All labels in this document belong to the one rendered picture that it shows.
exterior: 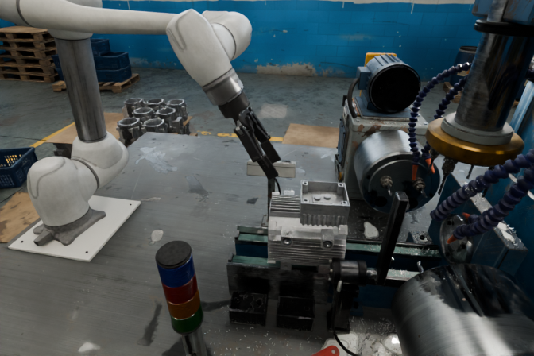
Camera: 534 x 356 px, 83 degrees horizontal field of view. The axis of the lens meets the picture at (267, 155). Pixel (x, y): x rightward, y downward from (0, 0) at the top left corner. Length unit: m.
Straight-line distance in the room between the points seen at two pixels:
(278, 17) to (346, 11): 1.25
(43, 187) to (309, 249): 0.89
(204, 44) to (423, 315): 0.67
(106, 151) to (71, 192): 0.19
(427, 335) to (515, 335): 0.12
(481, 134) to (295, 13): 5.62
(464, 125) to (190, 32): 0.61
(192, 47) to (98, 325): 0.78
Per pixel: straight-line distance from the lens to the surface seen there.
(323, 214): 0.78
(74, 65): 1.21
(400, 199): 0.65
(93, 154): 1.32
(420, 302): 0.67
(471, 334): 0.62
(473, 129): 0.75
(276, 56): 6.35
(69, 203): 1.27
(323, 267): 0.84
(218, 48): 0.72
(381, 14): 6.23
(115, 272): 1.16
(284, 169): 1.04
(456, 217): 0.95
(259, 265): 0.89
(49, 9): 0.97
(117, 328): 1.03
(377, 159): 1.02
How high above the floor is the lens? 1.61
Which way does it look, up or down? 30 degrees down
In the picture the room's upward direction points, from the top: straight up
